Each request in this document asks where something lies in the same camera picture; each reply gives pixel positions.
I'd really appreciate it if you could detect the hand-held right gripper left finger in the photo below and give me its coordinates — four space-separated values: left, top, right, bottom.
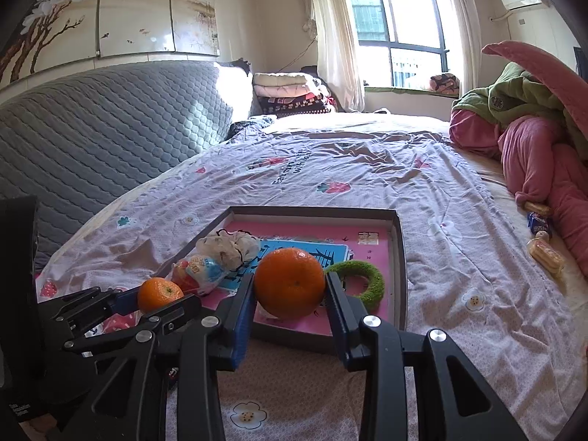
50 275 257 441

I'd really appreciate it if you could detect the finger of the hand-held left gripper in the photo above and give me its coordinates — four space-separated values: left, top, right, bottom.
48 286 141 327
63 293 203 355

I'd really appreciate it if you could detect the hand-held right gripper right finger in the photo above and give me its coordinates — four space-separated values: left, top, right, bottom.
324 272 529 441

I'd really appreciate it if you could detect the orange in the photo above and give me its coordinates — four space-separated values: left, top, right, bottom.
137 277 184 314
254 248 326 319

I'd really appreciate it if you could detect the red white snack packet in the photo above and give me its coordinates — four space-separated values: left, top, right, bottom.
165 255 230 297

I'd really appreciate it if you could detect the grey cardboard tray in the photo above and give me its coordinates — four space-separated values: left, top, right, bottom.
154 206 409 354

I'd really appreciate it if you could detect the printed lilac bed sheet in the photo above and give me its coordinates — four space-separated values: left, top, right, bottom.
34 115 575 441

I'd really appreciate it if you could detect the grey quilted headboard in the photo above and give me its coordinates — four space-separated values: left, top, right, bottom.
0 61 235 258

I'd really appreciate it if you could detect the dark cloth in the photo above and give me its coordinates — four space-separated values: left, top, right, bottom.
227 115 276 141

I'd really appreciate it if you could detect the small blue snack packet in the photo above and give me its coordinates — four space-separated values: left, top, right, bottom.
527 211 549 235

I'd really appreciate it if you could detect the stack of folded blankets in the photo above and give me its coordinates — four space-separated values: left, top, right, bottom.
252 71 338 118

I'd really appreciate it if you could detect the green windowsill mat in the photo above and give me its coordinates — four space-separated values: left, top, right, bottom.
365 85 458 99

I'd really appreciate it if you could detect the pink quilt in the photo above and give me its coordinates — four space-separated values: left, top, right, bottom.
449 109 588 281

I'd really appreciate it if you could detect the folded patterned blanket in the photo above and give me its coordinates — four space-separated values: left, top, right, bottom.
429 72 461 95

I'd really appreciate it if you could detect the cream curtain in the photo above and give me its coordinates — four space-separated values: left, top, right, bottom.
294 0 366 113
441 0 483 83

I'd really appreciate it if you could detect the green blanket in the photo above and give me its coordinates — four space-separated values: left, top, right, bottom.
452 62 588 161

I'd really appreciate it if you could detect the dark framed window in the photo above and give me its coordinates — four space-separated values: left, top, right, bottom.
344 0 460 90

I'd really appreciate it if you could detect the green fuzzy ring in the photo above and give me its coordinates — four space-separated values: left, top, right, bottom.
325 260 386 311

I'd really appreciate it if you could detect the painted blossom wall panel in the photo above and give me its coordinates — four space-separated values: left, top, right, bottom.
0 0 221 88

